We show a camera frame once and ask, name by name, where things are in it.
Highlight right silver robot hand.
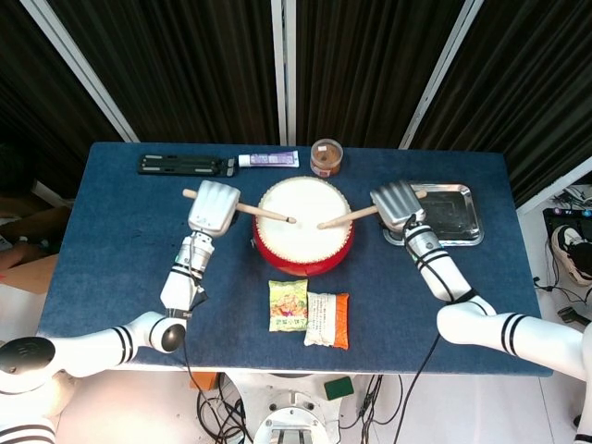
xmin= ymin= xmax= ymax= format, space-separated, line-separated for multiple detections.
xmin=369 ymin=179 xmax=428 ymax=234

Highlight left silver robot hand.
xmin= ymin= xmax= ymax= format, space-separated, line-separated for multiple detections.
xmin=186 ymin=179 xmax=242 ymax=240

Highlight wooden drumstick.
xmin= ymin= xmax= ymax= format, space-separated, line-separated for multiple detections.
xmin=181 ymin=188 xmax=298 ymax=226
xmin=316 ymin=188 xmax=428 ymax=231

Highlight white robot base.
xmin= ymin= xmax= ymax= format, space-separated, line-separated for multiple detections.
xmin=228 ymin=372 xmax=357 ymax=444

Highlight steel rectangular tray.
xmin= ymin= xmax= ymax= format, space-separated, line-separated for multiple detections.
xmin=381 ymin=181 xmax=486 ymax=248

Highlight red drum white skin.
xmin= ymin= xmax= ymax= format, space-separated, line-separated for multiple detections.
xmin=252 ymin=176 xmax=357 ymax=278

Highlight black flat case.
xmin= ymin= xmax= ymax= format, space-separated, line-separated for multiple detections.
xmin=137 ymin=154 xmax=240 ymax=179

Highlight white purple toothpaste tube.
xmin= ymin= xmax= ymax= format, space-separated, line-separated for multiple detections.
xmin=237 ymin=151 xmax=301 ymax=169

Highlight clear jar brown contents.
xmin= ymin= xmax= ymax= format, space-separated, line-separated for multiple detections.
xmin=310 ymin=139 xmax=345 ymax=179

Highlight blue table cloth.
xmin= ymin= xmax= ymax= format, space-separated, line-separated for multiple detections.
xmin=36 ymin=142 xmax=555 ymax=376

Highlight green biscuit snack packet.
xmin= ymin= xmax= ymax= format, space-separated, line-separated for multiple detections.
xmin=268 ymin=278 xmax=310 ymax=333

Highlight white orange snack packet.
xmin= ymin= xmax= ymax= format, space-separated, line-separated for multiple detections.
xmin=303 ymin=291 xmax=352 ymax=351

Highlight black pleated curtain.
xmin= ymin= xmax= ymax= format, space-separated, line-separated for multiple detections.
xmin=0 ymin=0 xmax=124 ymax=200
xmin=411 ymin=0 xmax=592 ymax=207
xmin=295 ymin=0 xmax=466 ymax=150
xmin=47 ymin=0 xmax=281 ymax=145

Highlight black electronic device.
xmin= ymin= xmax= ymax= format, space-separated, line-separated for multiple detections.
xmin=542 ymin=207 xmax=592 ymax=235

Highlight orange block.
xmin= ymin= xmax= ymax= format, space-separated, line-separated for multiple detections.
xmin=190 ymin=372 xmax=219 ymax=391

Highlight white black sneaker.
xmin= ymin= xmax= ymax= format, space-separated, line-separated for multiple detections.
xmin=550 ymin=224 xmax=592 ymax=286

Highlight green sponge block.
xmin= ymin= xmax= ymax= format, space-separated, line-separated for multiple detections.
xmin=323 ymin=376 xmax=355 ymax=401

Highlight cardboard box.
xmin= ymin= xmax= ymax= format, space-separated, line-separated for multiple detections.
xmin=0 ymin=253 xmax=59 ymax=295

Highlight black hand tool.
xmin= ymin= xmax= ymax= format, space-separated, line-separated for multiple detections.
xmin=556 ymin=305 xmax=592 ymax=331

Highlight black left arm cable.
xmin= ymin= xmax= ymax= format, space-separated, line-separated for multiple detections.
xmin=180 ymin=234 xmax=210 ymax=385

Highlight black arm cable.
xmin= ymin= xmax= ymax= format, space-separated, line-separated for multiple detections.
xmin=399 ymin=216 xmax=478 ymax=444
xmin=180 ymin=234 xmax=210 ymax=385

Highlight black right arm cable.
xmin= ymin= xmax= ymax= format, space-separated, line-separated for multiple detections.
xmin=399 ymin=216 xmax=478 ymax=444

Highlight white frame post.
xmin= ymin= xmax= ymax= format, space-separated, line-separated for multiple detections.
xmin=32 ymin=179 xmax=76 ymax=208
xmin=20 ymin=0 xmax=141 ymax=143
xmin=514 ymin=155 xmax=592 ymax=216
xmin=399 ymin=0 xmax=485 ymax=150
xmin=269 ymin=0 xmax=298 ymax=147

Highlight black floor cable tangle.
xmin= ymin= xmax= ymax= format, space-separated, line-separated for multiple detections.
xmin=339 ymin=374 xmax=404 ymax=444
xmin=195 ymin=374 xmax=253 ymax=444

